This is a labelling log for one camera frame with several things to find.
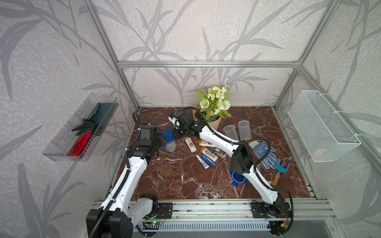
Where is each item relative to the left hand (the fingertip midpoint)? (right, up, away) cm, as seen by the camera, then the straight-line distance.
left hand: (164, 136), depth 81 cm
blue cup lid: (+42, -24, +2) cm, 48 cm away
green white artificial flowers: (+30, +19, +3) cm, 35 cm away
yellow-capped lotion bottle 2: (+26, -12, +11) cm, 31 cm away
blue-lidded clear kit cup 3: (+52, +2, +23) cm, 57 cm away
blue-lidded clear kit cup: (+3, 0, -1) cm, 3 cm away
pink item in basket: (+78, -7, -10) cm, 79 cm away
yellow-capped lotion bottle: (+14, -7, +15) cm, 22 cm away
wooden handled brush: (+68, -19, +6) cm, 71 cm away
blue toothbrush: (+24, -15, +10) cm, 30 cm away
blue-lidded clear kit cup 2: (+41, +2, +23) cm, 47 cm away
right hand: (+3, +2, +8) cm, 9 cm away
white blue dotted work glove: (+60, -10, +15) cm, 63 cm away
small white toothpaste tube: (+23, -19, +8) cm, 31 cm away
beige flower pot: (+29, +7, +10) cm, 32 cm away
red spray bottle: (-27, 0, -22) cm, 35 cm away
